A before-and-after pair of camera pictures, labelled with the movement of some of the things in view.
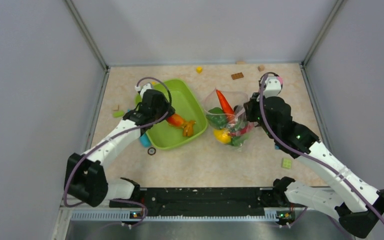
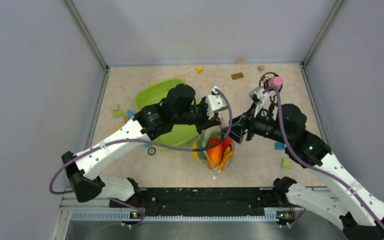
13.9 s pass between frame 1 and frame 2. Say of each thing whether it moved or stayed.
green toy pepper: moved
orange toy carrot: moved
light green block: stayed
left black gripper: moved
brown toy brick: stayed
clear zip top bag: moved
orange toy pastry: moved
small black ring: stayed
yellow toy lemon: moved
